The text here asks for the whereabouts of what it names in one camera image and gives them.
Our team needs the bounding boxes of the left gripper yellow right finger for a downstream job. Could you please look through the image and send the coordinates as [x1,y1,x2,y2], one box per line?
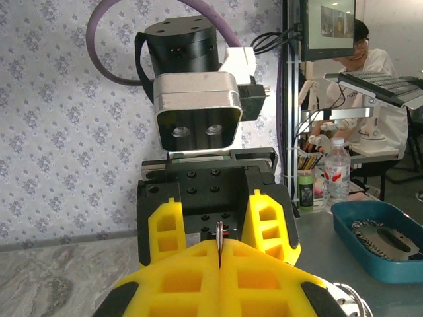
[219,239,351,317]

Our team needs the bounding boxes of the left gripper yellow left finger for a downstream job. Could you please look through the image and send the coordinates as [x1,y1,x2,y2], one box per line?
[91,239,221,317]

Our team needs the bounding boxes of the silver metal keyring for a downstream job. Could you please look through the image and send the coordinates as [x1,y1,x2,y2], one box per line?
[215,221,226,252]

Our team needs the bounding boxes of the green can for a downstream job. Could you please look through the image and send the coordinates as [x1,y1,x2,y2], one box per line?
[298,173,315,209]

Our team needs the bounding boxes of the blue plastic tray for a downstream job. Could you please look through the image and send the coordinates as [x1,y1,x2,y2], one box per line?
[330,199,423,285]

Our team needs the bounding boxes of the cup of pencils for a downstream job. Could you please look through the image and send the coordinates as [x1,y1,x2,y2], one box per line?
[297,153,327,199]

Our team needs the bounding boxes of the clear plastic water bottle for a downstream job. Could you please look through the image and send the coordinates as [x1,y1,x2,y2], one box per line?
[322,137,352,215]

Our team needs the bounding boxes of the metal toothed blades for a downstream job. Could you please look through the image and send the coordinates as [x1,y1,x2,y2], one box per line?
[352,219,423,262]

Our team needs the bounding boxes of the black keyboard on silver stand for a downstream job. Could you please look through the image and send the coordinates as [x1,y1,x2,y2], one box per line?
[323,71,423,110]

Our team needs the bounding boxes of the black computer monitor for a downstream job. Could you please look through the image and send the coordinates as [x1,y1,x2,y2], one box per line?
[299,0,357,63]

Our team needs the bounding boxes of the person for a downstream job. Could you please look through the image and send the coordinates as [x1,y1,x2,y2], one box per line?
[305,18,410,162]

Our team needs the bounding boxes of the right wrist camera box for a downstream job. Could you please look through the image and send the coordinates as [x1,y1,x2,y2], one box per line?
[152,72,244,153]

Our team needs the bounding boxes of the white desk mount base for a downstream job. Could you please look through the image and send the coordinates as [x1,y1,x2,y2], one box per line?
[358,115,401,156]

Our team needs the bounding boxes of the aluminium frame post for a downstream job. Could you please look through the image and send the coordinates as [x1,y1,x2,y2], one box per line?
[282,0,307,202]

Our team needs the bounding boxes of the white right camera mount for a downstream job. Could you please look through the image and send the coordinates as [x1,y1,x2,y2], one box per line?
[217,46,258,83]

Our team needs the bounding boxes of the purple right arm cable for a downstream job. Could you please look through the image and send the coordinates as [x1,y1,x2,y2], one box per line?
[85,0,242,87]

